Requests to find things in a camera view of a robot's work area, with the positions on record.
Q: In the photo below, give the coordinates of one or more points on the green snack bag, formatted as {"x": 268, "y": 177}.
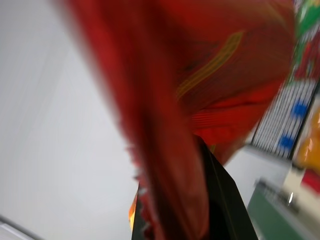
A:
{"x": 308, "y": 17}

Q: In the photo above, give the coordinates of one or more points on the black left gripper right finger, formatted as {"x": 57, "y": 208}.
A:
{"x": 225, "y": 205}

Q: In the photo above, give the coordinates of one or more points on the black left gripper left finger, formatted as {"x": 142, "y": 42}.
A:
{"x": 137, "y": 225}

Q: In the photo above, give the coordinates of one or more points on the blue clip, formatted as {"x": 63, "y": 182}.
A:
{"x": 288, "y": 141}
{"x": 300, "y": 108}

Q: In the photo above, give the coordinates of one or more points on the cream box with red label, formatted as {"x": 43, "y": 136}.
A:
{"x": 300, "y": 180}

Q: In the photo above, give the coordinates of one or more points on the orange yellow snack bag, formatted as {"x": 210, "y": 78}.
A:
{"x": 311, "y": 145}

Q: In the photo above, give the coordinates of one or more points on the red patterned snack bag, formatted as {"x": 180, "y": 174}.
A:
{"x": 308, "y": 60}

